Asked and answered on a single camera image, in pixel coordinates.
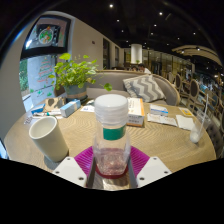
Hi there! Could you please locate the brown cardboard sheet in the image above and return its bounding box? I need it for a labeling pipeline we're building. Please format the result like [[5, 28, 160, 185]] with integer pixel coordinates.
[[43, 96, 67, 113]]

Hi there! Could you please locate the white paper sheet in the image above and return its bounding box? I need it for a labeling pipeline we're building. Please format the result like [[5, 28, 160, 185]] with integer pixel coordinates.
[[146, 113, 179, 128]]

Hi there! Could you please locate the colourful window poster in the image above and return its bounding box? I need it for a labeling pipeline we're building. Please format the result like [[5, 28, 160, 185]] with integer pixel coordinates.
[[24, 16, 72, 51]]

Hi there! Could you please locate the clear plastic bottle white cap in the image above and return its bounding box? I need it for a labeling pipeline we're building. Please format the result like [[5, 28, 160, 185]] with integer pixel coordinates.
[[92, 93, 132, 178]]

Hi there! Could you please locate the grey curved sofa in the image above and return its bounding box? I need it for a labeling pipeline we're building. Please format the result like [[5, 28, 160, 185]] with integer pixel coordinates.
[[53, 69, 181, 107]]

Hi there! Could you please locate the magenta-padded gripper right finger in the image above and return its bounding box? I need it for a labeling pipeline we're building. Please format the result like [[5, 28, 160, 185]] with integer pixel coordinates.
[[128, 146, 173, 189]]

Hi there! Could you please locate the white napkin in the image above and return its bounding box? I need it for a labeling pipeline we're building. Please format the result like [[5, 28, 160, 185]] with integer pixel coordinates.
[[175, 114, 195, 131]]

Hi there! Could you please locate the yellow card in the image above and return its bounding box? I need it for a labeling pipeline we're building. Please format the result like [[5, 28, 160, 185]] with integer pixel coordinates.
[[178, 107, 194, 117]]

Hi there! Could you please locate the clear plastic cup with straw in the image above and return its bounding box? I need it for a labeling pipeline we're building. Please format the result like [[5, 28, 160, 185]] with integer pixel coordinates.
[[189, 93, 212, 144]]

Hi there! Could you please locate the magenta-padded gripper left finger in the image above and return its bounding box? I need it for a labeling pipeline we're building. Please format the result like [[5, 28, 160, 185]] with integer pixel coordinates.
[[52, 145, 96, 189]]

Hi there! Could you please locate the small white blue box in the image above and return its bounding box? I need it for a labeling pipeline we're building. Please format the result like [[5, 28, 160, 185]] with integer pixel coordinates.
[[149, 103, 169, 117]]

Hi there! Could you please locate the group of wooden chairs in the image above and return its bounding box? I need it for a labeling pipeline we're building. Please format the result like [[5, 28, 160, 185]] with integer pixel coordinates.
[[166, 71, 224, 128]]

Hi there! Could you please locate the green potted plant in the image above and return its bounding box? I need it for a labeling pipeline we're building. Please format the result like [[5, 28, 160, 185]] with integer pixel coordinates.
[[48, 52, 114, 103]]

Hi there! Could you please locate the small light blue box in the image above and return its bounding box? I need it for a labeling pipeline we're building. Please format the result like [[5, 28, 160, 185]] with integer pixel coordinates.
[[59, 98, 82, 118]]

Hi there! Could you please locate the printed white leaflet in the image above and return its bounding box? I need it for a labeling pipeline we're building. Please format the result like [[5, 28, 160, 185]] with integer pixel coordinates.
[[80, 104, 96, 113]]

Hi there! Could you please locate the person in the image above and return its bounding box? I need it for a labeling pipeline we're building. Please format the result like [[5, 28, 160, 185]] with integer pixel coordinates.
[[137, 63, 152, 75]]

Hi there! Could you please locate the group of ceiling lights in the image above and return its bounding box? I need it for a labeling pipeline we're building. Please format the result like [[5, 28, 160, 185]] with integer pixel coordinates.
[[106, 2, 201, 51]]

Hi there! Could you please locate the white orange cardboard box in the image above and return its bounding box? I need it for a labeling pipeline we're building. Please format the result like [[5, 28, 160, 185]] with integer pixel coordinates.
[[125, 97, 146, 128]]

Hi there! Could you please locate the blue white card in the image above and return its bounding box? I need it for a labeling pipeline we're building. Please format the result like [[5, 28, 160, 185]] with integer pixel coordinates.
[[30, 103, 46, 116]]

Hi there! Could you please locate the white ceramic cup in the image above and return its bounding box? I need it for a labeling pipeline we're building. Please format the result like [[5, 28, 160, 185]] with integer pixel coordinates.
[[28, 115, 70, 163]]

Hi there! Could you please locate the grey white chevron pillow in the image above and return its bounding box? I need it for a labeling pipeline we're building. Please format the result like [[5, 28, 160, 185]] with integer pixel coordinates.
[[122, 73, 167, 103]]

